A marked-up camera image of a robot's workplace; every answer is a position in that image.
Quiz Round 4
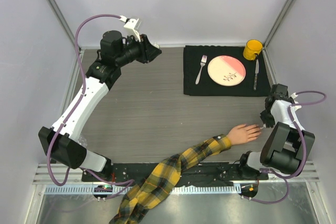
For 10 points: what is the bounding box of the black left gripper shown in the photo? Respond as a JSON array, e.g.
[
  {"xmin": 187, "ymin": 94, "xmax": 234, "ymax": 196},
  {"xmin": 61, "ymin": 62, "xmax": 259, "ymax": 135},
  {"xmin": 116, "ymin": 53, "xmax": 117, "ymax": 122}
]
[{"xmin": 115, "ymin": 32, "xmax": 161, "ymax": 67}]

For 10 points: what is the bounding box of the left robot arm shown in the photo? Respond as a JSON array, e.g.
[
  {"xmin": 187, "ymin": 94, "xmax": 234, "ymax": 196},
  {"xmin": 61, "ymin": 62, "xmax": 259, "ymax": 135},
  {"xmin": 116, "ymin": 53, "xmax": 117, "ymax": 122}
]
[{"xmin": 38, "ymin": 30, "xmax": 162, "ymax": 182}]

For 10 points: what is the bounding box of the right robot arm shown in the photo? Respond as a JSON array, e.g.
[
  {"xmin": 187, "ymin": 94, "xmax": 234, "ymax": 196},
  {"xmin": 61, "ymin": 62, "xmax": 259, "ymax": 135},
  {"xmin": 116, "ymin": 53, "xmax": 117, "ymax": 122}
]
[{"xmin": 237, "ymin": 84, "xmax": 315, "ymax": 179}]

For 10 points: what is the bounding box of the mannequin hand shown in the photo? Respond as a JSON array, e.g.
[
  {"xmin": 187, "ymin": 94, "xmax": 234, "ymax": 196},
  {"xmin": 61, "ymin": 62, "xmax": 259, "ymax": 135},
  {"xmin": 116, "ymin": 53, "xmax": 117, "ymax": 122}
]
[{"xmin": 227, "ymin": 124, "xmax": 261, "ymax": 145}]

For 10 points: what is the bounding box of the silver fork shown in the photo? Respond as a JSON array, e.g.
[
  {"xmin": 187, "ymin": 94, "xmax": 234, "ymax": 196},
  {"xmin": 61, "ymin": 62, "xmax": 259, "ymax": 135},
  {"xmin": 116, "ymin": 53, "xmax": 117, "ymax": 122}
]
[{"xmin": 195, "ymin": 55, "xmax": 207, "ymax": 85}]

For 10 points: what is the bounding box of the black cloth placemat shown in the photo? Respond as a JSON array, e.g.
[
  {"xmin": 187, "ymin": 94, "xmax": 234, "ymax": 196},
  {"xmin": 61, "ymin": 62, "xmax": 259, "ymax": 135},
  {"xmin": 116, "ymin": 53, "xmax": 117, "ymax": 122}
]
[{"xmin": 183, "ymin": 46, "xmax": 270, "ymax": 97}]

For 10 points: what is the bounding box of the pink and cream plate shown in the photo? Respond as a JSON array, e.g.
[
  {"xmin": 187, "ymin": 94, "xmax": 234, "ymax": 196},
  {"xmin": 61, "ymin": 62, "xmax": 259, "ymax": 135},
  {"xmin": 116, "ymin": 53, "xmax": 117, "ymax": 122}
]
[{"xmin": 207, "ymin": 56, "xmax": 246, "ymax": 87}]

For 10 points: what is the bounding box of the yellow mug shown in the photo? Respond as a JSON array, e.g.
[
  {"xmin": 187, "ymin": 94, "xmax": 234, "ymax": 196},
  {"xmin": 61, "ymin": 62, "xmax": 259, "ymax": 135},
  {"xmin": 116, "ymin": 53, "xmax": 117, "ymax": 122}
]
[{"xmin": 243, "ymin": 39, "xmax": 263, "ymax": 61}]

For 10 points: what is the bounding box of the clear plastic cup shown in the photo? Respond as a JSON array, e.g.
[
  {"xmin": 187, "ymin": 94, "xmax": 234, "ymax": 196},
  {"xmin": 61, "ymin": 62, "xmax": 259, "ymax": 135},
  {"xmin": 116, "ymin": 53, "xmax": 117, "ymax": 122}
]
[{"xmin": 78, "ymin": 135, "xmax": 87, "ymax": 148}]

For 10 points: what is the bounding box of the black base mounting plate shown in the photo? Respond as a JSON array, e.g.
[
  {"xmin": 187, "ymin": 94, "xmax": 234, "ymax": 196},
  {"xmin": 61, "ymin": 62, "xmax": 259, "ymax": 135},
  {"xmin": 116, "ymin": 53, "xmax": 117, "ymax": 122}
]
[{"xmin": 81, "ymin": 162, "xmax": 269, "ymax": 188}]

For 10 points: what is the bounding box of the yellow plaid shirt sleeve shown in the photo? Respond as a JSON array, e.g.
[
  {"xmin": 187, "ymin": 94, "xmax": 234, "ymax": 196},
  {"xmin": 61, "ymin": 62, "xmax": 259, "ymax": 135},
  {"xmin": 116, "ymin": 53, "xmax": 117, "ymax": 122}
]
[{"xmin": 109, "ymin": 134, "xmax": 232, "ymax": 223}]

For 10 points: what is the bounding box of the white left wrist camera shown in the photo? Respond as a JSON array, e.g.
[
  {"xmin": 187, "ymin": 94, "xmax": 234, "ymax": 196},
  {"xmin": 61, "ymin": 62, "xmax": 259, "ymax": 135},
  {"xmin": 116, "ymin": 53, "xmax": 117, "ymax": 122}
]
[{"xmin": 119, "ymin": 16, "xmax": 141, "ymax": 42}]

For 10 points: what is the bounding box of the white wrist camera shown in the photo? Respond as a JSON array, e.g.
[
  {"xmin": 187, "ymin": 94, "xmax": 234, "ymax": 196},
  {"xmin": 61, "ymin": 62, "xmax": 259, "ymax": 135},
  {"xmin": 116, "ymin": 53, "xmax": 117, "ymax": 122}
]
[
  {"xmin": 119, "ymin": 16, "xmax": 141, "ymax": 42},
  {"xmin": 290, "ymin": 93, "xmax": 302, "ymax": 111}
]

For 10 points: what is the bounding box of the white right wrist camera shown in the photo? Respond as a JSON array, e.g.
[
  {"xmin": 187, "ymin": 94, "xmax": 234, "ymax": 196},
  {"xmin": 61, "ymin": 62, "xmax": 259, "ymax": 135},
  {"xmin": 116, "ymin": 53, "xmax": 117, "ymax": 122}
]
[{"xmin": 290, "ymin": 93, "xmax": 302, "ymax": 111}]

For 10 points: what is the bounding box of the knife with mottled handle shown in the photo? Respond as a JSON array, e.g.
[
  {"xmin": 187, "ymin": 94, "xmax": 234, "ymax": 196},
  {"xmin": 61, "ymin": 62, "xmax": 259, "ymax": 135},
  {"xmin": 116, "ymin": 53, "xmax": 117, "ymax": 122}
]
[{"xmin": 253, "ymin": 58, "xmax": 259, "ymax": 91}]

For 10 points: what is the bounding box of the white slotted cable duct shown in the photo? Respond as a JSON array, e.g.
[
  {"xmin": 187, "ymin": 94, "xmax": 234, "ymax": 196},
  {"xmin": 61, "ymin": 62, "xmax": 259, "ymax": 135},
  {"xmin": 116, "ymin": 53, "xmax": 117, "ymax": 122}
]
[{"xmin": 44, "ymin": 184, "xmax": 242, "ymax": 196}]

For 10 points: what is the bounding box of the aluminium frame rail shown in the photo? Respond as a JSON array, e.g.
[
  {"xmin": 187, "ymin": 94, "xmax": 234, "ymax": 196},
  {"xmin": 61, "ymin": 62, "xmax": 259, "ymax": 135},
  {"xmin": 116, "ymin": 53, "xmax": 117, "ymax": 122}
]
[{"xmin": 33, "ymin": 161, "xmax": 319, "ymax": 184}]

